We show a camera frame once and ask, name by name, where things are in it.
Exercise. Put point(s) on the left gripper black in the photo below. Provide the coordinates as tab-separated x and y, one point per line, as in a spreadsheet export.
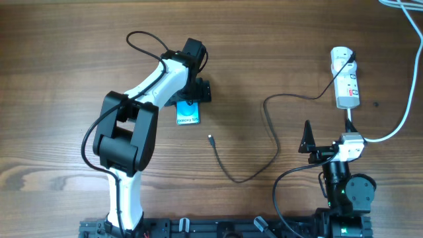
201	93

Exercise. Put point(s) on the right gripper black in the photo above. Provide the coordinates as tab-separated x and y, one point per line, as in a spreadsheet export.
308	145

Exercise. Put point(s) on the blue Galaxy smartphone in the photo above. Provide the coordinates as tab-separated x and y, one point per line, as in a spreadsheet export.
187	114

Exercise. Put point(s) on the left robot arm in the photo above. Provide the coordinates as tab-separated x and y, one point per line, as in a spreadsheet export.
125	138

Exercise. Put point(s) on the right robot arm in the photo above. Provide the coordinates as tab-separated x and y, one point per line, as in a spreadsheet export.
349	196

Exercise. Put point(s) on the white power strip socket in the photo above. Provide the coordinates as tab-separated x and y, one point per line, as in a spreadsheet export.
346	90

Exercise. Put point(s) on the white charger plug adapter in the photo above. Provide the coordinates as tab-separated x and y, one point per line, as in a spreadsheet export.
339	57

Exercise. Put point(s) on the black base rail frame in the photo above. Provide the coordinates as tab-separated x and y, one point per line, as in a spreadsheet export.
258	227

